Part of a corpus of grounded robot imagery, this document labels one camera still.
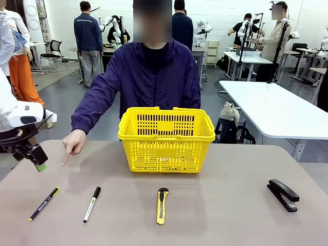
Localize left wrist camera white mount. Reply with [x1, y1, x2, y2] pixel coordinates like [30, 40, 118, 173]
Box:
[42, 108, 58, 124]

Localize yellow black utility knife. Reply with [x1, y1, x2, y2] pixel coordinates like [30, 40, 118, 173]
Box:
[156, 187, 170, 226]

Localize black backpack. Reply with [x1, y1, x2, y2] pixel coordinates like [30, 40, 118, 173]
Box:
[235, 125, 257, 145]

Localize black bag on floor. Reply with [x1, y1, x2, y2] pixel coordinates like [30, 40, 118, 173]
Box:
[216, 55, 231, 73]

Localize person in beige shirt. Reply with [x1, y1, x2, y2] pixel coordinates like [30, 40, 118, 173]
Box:
[252, 1, 293, 78]

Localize grey workbench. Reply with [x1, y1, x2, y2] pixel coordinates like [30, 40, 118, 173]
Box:
[68, 44, 121, 85]

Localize man in blue jacket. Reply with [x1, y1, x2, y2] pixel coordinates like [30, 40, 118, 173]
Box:
[73, 1, 104, 89]

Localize white black background robot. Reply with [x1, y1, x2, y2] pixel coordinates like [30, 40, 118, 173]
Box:
[99, 14, 131, 46]

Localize yellow plastic shopping basket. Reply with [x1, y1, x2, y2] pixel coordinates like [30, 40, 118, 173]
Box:
[117, 107, 216, 174]

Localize black tripod stand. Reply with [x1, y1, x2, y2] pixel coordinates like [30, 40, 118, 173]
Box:
[237, 20, 251, 80]
[266, 19, 290, 85]

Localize person's right hand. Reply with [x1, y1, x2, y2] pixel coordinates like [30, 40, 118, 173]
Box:
[61, 129, 88, 166]

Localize large white table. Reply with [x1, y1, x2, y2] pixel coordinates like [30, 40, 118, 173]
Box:
[218, 80, 328, 140]

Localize mannequin in light blue shirt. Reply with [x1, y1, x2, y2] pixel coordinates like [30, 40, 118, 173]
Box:
[0, 12, 16, 77]

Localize beige cloth bag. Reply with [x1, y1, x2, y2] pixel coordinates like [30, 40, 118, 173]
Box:
[218, 101, 241, 127]

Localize dark stool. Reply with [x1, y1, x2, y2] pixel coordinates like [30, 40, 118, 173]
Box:
[214, 118, 237, 144]

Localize white desk grey legs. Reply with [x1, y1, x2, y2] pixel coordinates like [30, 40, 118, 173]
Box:
[222, 51, 273, 80]

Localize black mesh office chair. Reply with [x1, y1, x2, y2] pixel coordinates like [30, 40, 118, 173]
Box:
[40, 39, 69, 73]

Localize person in dark navy top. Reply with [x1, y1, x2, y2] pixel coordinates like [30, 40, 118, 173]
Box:
[172, 0, 194, 53]

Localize person in purple jacket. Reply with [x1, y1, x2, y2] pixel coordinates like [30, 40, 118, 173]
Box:
[70, 0, 202, 136]

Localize black swivel chair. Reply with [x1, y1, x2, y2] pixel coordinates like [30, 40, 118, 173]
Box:
[291, 43, 309, 75]

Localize person's right forearm purple sleeve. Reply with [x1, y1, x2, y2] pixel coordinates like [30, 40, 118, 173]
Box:
[70, 83, 113, 136]

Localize white tower air conditioner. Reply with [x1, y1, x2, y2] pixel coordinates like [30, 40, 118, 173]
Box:
[22, 0, 42, 46]

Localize mannequin with orange pants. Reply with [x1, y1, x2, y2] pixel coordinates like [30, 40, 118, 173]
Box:
[4, 9, 46, 106]

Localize white marker black cap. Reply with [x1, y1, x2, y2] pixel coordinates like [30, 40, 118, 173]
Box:
[83, 186, 102, 223]

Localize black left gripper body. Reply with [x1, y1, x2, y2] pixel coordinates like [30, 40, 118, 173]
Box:
[0, 124, 39, 161]

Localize person in black t-shirt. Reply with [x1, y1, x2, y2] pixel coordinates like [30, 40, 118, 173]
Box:
[227, 13, 264, 49]

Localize black stapler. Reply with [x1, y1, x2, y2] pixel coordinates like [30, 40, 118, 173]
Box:
[266, 178, 300, 213]

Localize white drawer cabinet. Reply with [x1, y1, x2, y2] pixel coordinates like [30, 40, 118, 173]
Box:
[206, 40, 221, 65]

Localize black pen yellow ends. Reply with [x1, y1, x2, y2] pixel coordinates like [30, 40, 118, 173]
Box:
[29, 187, 60, 222]

